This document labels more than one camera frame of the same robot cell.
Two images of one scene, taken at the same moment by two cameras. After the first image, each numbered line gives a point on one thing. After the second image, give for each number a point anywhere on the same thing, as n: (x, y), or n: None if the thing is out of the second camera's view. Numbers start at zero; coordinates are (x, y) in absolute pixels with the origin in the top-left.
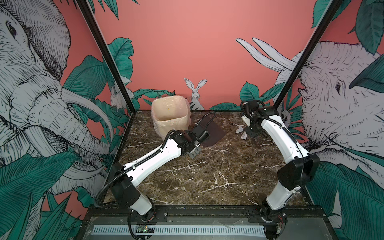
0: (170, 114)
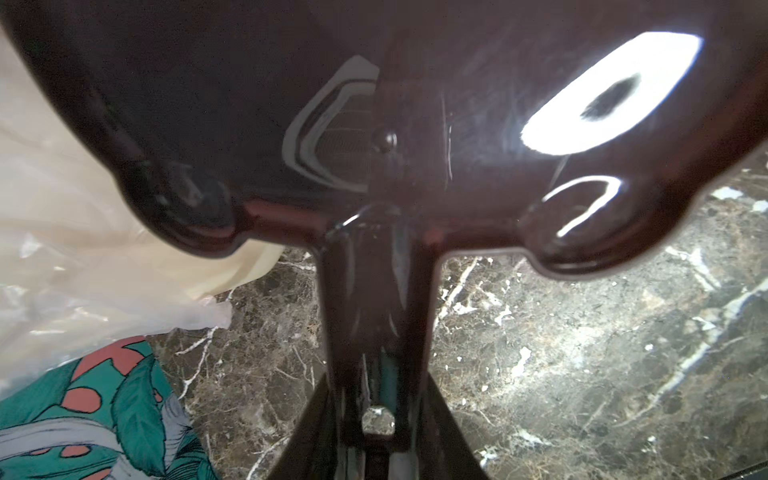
0: (83, 266)
